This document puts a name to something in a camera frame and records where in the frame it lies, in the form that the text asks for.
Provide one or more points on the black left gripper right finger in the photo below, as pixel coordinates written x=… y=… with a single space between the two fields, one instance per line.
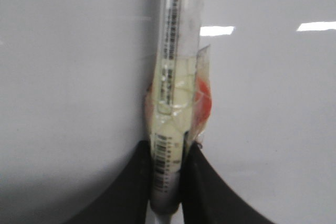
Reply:
x=206 y=198

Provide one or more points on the taped black whiteboard marker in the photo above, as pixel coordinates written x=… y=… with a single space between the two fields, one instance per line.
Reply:
x=172 y=101

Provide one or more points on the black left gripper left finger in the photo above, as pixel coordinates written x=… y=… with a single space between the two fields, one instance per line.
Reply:
x=126 y=199

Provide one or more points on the white whiteboard with metal frame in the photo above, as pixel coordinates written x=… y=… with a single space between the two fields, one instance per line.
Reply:
x=73 y=77

